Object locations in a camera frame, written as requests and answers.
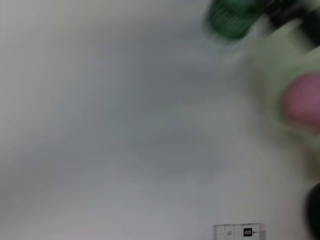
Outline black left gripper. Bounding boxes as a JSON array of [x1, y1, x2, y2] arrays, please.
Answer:
[[264, 0, 320, 48]]

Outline pink peach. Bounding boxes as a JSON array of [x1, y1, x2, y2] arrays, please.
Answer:
[[282, 71, 320, 127]]

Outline clear green-label water bottle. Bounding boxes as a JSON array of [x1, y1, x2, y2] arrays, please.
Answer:
[[201, 0, 266, 45]]

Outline transparent plastic ruler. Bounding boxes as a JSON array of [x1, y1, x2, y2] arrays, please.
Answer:
[[212, 223, 266, 240]]

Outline green glass fruit plate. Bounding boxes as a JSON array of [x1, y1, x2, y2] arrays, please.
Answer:
[[231, 19, 320, 157]]

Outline black mesh pen holder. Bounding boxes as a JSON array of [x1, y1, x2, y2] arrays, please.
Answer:
[[305, 183, 320, 240]]

